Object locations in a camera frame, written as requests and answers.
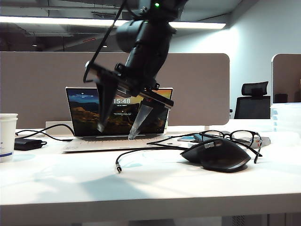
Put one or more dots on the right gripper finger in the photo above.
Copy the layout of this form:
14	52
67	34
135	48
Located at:
142	115
107	99

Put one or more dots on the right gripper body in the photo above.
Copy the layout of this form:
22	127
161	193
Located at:
145	61

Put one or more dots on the white desk socket box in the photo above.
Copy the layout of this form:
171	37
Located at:
58	131

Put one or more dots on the wide brown desk partition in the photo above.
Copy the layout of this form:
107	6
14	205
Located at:
35	94

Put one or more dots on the narrow brown desk partition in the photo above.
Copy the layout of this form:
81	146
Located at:
287	75

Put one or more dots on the silver laptop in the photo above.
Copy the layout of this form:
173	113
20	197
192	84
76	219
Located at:
82	117

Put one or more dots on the black ceiling spotlight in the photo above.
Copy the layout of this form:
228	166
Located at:
105	46

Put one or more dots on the black computer mouse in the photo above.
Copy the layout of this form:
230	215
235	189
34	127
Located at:
218	157

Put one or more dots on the black-framed eyeglasses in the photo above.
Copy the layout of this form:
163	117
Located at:
227	134

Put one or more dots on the long ceiling light strip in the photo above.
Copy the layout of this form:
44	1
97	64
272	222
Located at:
58	21

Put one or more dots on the black power adapter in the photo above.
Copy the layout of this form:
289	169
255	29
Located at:
27	144

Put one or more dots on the white paper cup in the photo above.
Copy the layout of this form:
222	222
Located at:
7	136

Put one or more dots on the black mesh office chair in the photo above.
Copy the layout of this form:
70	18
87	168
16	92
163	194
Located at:
252	108

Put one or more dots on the small black box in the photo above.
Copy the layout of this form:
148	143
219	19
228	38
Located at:
281	98

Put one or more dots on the translucent plastic storage boxes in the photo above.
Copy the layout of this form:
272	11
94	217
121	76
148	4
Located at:
287	117

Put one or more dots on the white partition bracket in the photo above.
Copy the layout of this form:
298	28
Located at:
207	128

